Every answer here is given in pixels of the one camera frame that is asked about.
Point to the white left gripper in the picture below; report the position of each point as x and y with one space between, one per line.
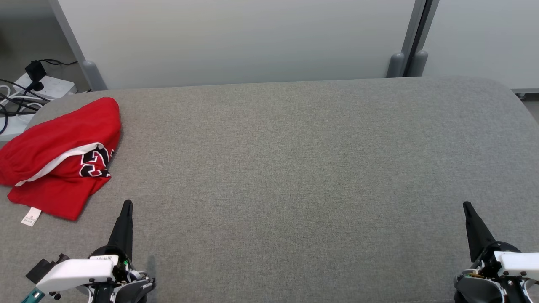
80 271

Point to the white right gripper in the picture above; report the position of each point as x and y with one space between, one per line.
513 263

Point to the red shorts with white stripe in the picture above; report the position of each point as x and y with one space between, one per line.
63 130

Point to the white power strip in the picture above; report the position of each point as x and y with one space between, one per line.
17 124
59 86

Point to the black power plug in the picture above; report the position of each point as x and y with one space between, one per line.
37 86

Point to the black power adapter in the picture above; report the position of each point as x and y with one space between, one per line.
36 70

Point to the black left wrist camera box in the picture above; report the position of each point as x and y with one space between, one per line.
40 269

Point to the teal left camera connector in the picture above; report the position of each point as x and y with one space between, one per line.
31 298

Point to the dark grey partition post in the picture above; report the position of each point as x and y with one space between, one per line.
417 63

